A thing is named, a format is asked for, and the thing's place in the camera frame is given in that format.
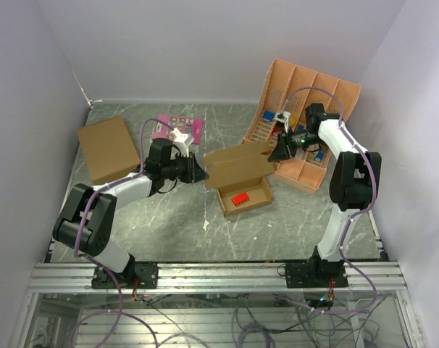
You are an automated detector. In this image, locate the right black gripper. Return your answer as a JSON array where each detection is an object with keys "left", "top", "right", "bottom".
[{"left": 267, "top": 126, "right": 323, "bottom": 162}]

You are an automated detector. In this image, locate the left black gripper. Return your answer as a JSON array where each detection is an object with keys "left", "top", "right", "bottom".
[{"left": 162, "top": 151, "right": 209, "bottom": 183}]

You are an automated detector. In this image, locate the red block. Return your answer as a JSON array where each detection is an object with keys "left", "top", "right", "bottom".
[{"left": 231, "top": 192, "right": 249, "bottom": 207}]

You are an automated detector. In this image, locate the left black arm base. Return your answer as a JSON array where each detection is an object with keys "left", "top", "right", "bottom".
[{"left": 91, "top": 262, "right": 159, "bottom": 289}]

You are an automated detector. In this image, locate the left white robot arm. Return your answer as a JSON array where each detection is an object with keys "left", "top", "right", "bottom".
[{"left": 52, "top": 138, "right": 208, "bottom": 288}]

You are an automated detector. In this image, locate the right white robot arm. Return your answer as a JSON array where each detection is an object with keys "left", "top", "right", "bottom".
[{"left": 268, "top": 103, "right": 382, "bottom": 287}]

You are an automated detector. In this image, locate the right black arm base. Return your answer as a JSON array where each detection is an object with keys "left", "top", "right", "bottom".
[{"left": 284, "top": 260, "right": 348, "bottom": 289}]

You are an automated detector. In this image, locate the closed brown cardboard box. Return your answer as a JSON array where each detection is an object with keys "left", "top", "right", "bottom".
[{"left": 77, "top": 115, "right": 140, "bottom": 185}]

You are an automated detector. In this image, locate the blue block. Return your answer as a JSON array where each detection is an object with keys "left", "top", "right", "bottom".
[{"left": 262, "top": 110, "right": 275, "bottom": 122}]

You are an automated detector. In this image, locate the pink sticker sheet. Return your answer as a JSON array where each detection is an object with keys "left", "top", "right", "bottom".
[{"left": 151, "top": 115, "right": 204, "bottom": 145}]

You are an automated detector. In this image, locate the orange plastic file organizer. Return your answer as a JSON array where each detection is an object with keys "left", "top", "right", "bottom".
[{"left": 241, "top": 58, "right": 362, "bottom": 191}]

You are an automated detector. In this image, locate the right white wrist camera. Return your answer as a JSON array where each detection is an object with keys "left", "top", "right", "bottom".
[{"left": 272, "top": 110, "right": 291, "bottom": 136}]

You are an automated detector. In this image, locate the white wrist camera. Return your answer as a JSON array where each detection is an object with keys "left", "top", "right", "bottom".
[
  {"left": 170, "top": 128, "right": 194, "bottom": 157},
  {"left": 272, "top": 110, "right": 291, "bottom": 136}
]

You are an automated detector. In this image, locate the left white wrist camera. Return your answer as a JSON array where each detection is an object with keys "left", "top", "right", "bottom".
[{"left": 170, "top": 128, "right": 194, "bottom": 157}]

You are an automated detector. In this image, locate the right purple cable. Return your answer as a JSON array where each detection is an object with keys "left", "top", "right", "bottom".
[{"left": 279, "top": 86, "right": 378, "bottom": 315}]

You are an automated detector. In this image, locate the purple cable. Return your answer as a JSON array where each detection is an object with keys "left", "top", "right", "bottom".
[
  {"left": 74, "top": 118, "right": 175, "bottom": 348},
  {"left": 279, "top": 86, "right": 378, "bottom": 315}
]

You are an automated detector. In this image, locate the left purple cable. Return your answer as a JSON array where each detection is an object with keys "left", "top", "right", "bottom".
[{"left": 74, "top": 118, "right": 175, "bottom": 348}]

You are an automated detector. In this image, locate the aluminium mounting rail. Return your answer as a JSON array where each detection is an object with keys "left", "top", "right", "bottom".
[{"left": 27, "top": 262, "right": 407, "bottom": 294}]

